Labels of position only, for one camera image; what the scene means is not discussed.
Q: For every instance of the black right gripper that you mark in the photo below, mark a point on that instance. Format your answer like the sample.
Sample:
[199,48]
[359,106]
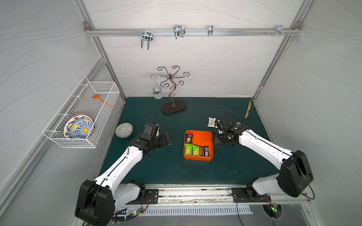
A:
[219,137]

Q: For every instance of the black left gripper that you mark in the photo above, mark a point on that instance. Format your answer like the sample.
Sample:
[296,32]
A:
[162,140]

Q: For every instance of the white cookie packet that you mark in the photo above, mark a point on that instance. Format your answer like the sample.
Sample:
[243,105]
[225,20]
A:
[211,122]

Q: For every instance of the black chocolate bar packet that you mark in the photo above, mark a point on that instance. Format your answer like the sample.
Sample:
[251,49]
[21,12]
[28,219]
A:
[205,151]

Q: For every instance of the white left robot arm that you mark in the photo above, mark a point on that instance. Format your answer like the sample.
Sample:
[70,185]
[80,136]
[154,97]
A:
[99,200]

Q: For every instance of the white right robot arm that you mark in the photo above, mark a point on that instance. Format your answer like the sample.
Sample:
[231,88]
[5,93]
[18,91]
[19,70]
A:
[294,175]

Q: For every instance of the orange plastic storage box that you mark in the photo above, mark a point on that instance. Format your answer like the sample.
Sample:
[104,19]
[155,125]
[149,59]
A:
[198,145]

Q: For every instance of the green patterned ceramic bowl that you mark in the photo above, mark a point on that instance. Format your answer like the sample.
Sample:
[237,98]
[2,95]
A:
[124,130]

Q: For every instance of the wooden knife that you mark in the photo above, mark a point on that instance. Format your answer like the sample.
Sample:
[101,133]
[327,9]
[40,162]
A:
[248,110]

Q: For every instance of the green cookie packet right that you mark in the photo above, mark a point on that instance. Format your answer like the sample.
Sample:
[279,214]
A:
[195,150]

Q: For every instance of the green cookie packet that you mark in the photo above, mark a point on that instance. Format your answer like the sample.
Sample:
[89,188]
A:
[195,150]
[188,149]

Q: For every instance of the black cookie packet left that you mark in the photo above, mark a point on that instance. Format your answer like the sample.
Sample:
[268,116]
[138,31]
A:
[188,139]

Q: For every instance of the green cookie packet left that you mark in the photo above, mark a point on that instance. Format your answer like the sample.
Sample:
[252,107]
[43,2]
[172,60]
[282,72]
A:
[188,149]

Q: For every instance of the brown metal glass stand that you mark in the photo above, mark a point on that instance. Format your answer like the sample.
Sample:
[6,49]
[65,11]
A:
[173,82]

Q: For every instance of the blue yellow painted plate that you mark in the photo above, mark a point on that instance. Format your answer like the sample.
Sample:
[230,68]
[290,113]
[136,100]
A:
[78,127]

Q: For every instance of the orange plastic spoon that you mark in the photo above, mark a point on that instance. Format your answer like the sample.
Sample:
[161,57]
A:
[99,98]

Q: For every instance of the metal single hook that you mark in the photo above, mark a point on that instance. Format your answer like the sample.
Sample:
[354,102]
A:
[210,31]

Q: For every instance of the metal double hook left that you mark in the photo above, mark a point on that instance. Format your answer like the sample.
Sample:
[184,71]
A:
[147,37]

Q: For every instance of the metal double hook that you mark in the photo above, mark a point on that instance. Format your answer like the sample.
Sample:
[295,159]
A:
[179,31]
[147,37]

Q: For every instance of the metal double hook middle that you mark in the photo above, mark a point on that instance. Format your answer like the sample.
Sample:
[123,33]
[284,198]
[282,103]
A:
[179,31]

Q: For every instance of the metal hook right end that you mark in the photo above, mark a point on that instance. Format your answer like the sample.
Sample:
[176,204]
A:
[279,32]

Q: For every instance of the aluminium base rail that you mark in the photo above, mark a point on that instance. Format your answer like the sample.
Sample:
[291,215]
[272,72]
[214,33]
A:
[186,194]

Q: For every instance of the white wire basket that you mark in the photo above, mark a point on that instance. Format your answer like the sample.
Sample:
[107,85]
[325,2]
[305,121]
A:
[81,102]

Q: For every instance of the aluminium top rail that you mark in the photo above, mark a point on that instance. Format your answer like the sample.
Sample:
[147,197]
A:
[189,32]

